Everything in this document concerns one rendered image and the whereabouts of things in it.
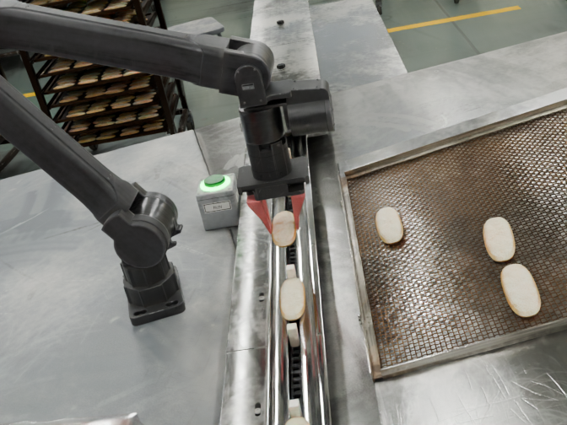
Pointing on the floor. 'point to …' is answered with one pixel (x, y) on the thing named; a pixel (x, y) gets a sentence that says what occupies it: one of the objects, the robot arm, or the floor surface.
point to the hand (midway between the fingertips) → (283, 224)
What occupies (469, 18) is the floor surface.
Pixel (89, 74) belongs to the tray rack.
